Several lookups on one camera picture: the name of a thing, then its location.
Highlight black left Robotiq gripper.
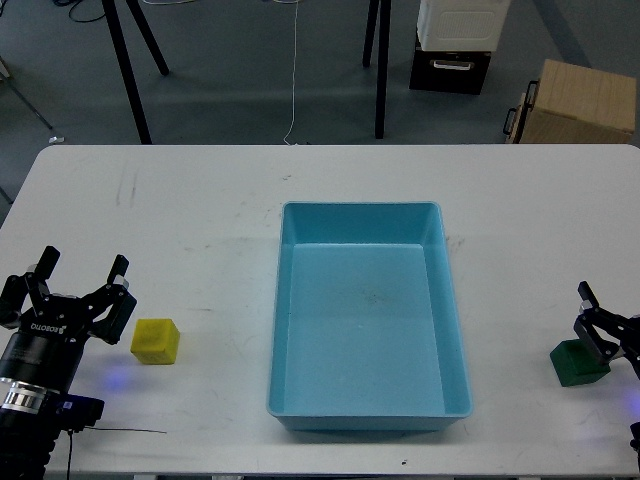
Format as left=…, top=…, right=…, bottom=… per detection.
left=1, top=246, right=137, bottom=393

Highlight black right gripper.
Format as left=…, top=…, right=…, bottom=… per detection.
left=574, top=281, right=639, bottom=365

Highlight green block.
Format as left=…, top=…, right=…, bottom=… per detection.
left=549, top=339, right=611, bottom=387

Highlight yellow block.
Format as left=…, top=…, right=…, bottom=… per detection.
left=130, top=318, right=180, bottom=365

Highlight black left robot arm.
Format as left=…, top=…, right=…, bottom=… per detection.
left=1, top=246, right=137, bottom=479

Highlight light blue plastic bin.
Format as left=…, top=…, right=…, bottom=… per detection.
left=267, top=202, right=473, bottom=431

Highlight black left table legs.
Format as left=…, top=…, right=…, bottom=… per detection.
left=99, top=0, right=170, bottom=146

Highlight black table legs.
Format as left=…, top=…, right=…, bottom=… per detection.
left=362, top=0, right=392, bottom=140
left=99, top=0, right=170, bottom=146

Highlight black right table legs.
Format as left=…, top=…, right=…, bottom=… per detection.
left=362, top=0, right=392, bottom=140

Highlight thin black wire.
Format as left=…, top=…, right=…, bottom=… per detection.
left=89, top=427, right=168, bottom=435

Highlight wooden box with handles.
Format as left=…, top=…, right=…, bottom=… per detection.
left=503, top=59, right=637, bottom=144

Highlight black box with handle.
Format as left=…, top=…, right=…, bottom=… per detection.
left=409, top=41, right=492, bottom=95

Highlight white hanging cable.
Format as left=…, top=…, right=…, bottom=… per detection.
left=282, top=0, right=302, bottom=147

